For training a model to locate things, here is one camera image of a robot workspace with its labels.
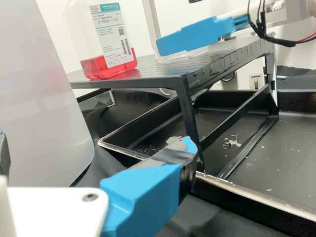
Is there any black tray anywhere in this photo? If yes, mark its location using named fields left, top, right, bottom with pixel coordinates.
left=98, top=90, right=316, bottom=224

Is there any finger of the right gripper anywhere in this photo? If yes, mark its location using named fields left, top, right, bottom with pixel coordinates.
left=156, top=15, right=250, bottom=58

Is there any petri dish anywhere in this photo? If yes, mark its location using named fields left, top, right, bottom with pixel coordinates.
left=155, top=45, right=209, bottom=64

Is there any white box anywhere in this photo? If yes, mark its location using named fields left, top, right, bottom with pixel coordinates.
left=0, top=0, right=96, bottom=188

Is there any cream microscope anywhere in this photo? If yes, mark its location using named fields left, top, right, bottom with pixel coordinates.
left=217, top=58, right=270, bottom=92

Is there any black platform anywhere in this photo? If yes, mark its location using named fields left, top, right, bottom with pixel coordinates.
left=69, top=31, right=281, bottom=179

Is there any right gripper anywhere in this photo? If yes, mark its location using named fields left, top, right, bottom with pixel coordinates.
left=217, top=0, right=287, bottom=28

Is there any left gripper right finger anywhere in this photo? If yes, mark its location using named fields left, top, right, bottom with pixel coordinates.
left=99, top=135, right=198, bottom=237

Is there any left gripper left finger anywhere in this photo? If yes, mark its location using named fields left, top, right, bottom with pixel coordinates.
left=0, top=127, right=12, bottom=175

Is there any red liquid bottle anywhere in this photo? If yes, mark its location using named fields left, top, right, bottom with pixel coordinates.
left=63, top=0, right=140, bottom=80

